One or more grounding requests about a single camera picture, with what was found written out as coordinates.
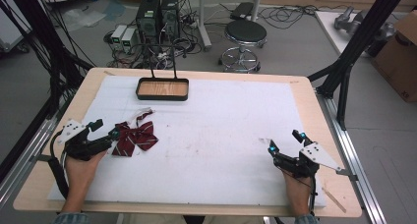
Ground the bundle of cables by computers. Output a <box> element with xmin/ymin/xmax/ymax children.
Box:
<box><xmin>103</xmin><ymin>29</ymin><xmax>202</xmax><ymax>71</ymax></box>

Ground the metal table clamp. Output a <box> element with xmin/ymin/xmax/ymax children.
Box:
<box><xmin>30</xmin><ymin>153</ymin><xmax>54</xmax><ymax>163</ymax></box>
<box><xmin>335</xmin><ymin>167</ymin><xmax>359</xmax><ymax>183</ymax></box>

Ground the dark red striped bow tie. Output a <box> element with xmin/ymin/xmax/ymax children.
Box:
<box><xmin>111</xmin><ymin>107</ymin><xmax>160</xmax><ymax>158</ymax></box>

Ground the grey table leg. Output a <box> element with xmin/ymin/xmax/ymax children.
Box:
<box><xmin>195</xmin><ymin>0</ymin><xmax>213</xmax><ymax>52</ymax></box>

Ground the black computer tower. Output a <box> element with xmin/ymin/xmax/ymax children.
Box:
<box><xmin>135</xmin><ymin>0</ymin><xmax>162</xmax><ymax>47</ymax></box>
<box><xmin>159</xmin><ymin>0</ymin><xmax>182</xmax><ymax>40</ymax></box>

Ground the black metal frame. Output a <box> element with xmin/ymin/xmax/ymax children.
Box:
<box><xmin>0</xmin><ymin>0</ymin><xmax>94</xmax><ymax>185</ymax></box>
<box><xmin>307</xmin><ymin>0</ymin><xmax>411</xmax><ymax>131</ymax></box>

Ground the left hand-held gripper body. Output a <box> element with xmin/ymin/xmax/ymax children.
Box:
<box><xmin>58</xmin><ymin>119</ymin><xmax>113</xmax><ymax>162</ymax></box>

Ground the white platform board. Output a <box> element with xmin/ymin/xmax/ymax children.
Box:
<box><xmin>314</xmin><ymin>10</ymin><xmax>372</xmax><ymax>58</ymax></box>

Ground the aluminium rail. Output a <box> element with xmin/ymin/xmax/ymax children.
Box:
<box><xmin>315</xmin><ymin>87</ymin><xmax>389</xmax><ymax>224</ymax></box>
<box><xmin>0</xmin><ymin>97</ymin><xmax>72</xmax><ymax>207</ymax></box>

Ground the flat black case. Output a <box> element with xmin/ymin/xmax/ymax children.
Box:
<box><xmin>228</xmin><ymin>1</ymin><xmax>256</xmax><ymax>22</ymax></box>

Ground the thick black gripper cable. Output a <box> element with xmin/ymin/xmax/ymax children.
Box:
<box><xmin>47</xmin><ymin>130</ymin><xmax>71</xmax><ymax>200</ymax></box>

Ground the black round stool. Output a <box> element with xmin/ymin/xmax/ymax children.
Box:
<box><xmin>217</xmin><ymin>19</ymin><xmax>268</xmax><ymax>74</ymax></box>

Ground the white power supply box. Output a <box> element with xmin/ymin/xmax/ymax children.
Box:
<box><xmin>120</xmin><ymin>27</ymin><xmax>139</xmax><ymax>55</ymax></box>
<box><xmin>110</xmin><ymin>24</ymin><xmax>129</xmax><ymax>46</ymax></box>

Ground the person's right hand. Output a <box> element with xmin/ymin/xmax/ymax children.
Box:
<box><xmin>282</xmin><ymin>170</ymin><xmax>314</xmax><ymax>212</ymax></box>

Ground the thin wooden stick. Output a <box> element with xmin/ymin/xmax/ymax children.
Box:
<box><xmin>321</xmin><ymin>187</ymin><xmax>348</xmax><ymax>214</ymax></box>

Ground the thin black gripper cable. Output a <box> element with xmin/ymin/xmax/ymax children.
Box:
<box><xmin>308</xmin><ymin>176</ymin><xmax>319</xmax><ymax>217</ymax></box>

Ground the white table leg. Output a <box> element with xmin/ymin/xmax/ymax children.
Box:
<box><xmin>250</xmin><ymin>0</ymin><xmax>266</xmax><ymax>23</ymax></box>

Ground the brown cardboard box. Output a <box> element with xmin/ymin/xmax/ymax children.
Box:
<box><xmin>371</xmin><ymin>9</ymin><xmax>417</xmax><ymax>104</ymax></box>

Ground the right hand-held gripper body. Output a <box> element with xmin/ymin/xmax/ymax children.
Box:
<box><xmin>272</xmin><ymin>141</ymin><xmax>344</xmax><ymax>180</ymax></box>

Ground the tangle of black floor cables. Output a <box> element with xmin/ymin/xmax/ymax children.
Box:
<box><xmin>257</xmin><ymin>3</ymin><xmax>350</xmax><ymax>30</ymax></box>

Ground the black stand with wooden tray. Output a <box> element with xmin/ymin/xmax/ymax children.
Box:
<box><xmin>131</xmin><ymin>42</ymin><xmax>191</xmax><ymax>102</ymax></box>

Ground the person's left hand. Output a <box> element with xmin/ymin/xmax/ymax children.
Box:
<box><xmin>64</xmin><ymin>150</ymin><xmax>107</xmax><ymax>195</ymax></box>

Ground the white foam mat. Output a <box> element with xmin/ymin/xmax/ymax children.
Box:
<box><xmin>47</xmin><ymin>74</ymin><xmax>328</xmax><ymax>208</ymax></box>

